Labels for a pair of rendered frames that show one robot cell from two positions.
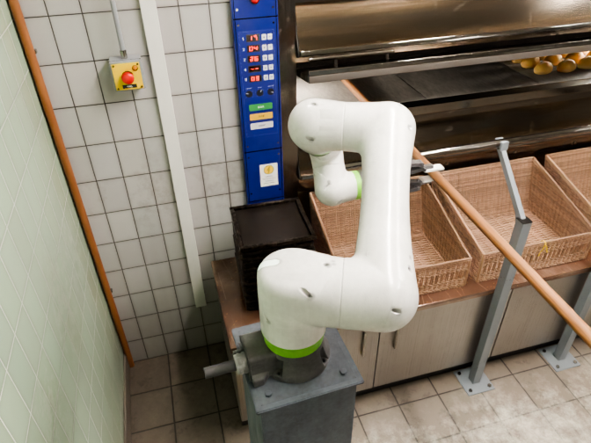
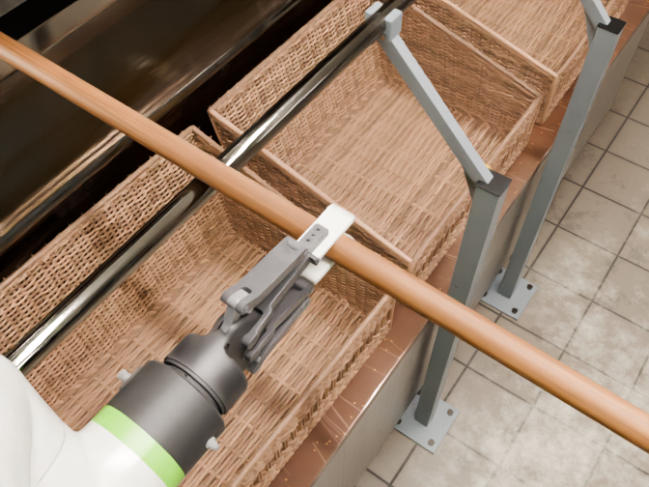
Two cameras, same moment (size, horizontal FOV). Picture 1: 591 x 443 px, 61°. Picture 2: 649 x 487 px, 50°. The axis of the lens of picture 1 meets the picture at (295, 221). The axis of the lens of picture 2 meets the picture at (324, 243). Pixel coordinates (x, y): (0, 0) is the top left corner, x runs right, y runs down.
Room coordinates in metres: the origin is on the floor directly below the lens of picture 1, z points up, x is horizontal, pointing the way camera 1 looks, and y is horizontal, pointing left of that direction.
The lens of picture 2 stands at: (1.09, -0.18, 1.78)
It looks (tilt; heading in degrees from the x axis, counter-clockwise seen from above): 54 degrees down; 321
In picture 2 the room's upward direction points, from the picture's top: straight up
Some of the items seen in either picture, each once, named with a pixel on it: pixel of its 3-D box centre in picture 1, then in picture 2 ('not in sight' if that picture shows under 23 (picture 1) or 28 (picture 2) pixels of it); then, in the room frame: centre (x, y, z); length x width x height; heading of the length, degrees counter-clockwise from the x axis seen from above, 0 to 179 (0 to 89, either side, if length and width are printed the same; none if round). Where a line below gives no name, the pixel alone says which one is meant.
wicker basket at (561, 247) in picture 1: (507, 214); (383, 128); (1.83, -0.96, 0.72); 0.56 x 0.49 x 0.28; 105
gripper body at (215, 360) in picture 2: not in sight; (224, 354); (1.38, -0.30, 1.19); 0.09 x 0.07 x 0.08; 104
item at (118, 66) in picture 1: (127, 73); not in sight; (1.65, 0.56, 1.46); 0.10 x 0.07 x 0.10; 105
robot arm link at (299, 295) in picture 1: (299, 301); not in sight; (0.68, -0.01, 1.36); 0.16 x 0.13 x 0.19; 82
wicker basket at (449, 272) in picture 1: (385, 237); (194, 329); (1.68, -0.38, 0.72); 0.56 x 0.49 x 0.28; 104
